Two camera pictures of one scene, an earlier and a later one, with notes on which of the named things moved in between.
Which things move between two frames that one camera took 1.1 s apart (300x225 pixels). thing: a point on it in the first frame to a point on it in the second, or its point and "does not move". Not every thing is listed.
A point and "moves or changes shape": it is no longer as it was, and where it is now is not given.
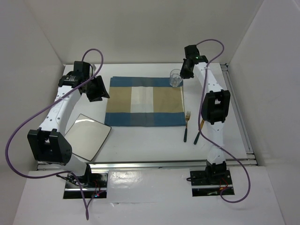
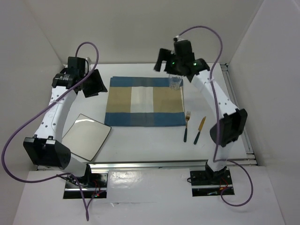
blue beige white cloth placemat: [138, 101] does not move
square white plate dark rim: [86, 136] does not move
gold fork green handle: [187, 116] does not move
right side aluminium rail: [238, 111] does not move
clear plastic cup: [175, 78] moves or changes shape
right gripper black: [183, 74] to [163, 55]
